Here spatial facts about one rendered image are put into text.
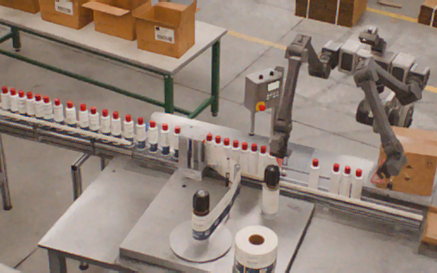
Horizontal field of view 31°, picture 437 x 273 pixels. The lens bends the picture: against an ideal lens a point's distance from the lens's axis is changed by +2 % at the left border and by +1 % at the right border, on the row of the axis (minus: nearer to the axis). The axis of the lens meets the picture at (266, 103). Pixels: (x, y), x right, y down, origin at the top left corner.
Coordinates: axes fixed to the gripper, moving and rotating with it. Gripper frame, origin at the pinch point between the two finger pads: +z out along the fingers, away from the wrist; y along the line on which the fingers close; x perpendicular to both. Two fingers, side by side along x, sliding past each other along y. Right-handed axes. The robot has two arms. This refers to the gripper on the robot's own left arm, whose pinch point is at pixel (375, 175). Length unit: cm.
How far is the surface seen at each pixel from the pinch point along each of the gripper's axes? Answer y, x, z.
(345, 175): -9.4, -5.5, 21.6
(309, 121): -199, -11, 165
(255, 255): 65, -17, 32
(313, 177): -6.3, -15.0, 36.6
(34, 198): -11, -110, 242
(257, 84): -5, -72, 21
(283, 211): 15, -14, 49
